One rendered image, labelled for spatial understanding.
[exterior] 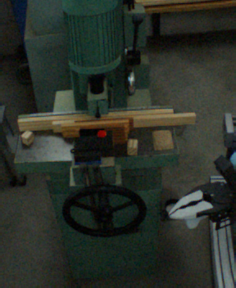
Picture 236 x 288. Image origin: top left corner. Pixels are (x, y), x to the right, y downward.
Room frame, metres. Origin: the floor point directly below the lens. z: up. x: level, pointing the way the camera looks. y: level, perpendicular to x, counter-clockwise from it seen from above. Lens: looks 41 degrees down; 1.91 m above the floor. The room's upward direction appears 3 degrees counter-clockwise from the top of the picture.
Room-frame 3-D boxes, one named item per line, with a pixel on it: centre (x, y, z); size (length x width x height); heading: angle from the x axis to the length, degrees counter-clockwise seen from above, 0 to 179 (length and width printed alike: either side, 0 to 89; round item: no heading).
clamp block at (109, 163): (0.99, 0.09, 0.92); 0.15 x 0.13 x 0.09; 90
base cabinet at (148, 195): (1.30, 0.07, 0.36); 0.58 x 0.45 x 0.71; 0
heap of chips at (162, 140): (1.09, -0.16, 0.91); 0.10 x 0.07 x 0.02; 0
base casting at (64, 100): (1.30, 0.07, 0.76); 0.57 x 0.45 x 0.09; 0
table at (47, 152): (1.07, 0.09, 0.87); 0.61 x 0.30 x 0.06; 90
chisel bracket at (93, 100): (1.20, 0.07, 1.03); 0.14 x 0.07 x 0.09; 0
